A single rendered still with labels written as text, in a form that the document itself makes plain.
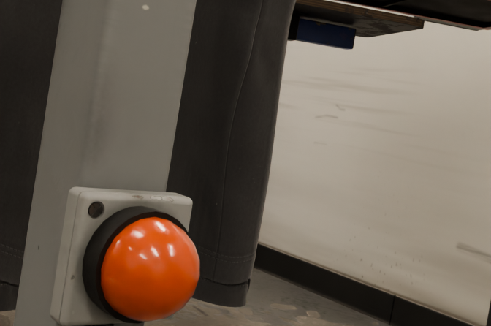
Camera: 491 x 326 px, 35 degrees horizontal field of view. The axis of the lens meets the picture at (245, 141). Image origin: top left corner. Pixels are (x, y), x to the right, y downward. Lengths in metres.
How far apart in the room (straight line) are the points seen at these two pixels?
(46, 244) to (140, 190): 0.04
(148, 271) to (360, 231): 2.76
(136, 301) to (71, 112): 0.08
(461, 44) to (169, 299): 2.58
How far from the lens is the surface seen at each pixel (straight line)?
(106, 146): 0.29
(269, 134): 0.72
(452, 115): 2.79
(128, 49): 0.30
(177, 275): 0.27
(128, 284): 0.27
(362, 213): 3.01
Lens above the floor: 0.72
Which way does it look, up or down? 3 degrees down
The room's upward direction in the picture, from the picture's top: 9 degrees clockwise
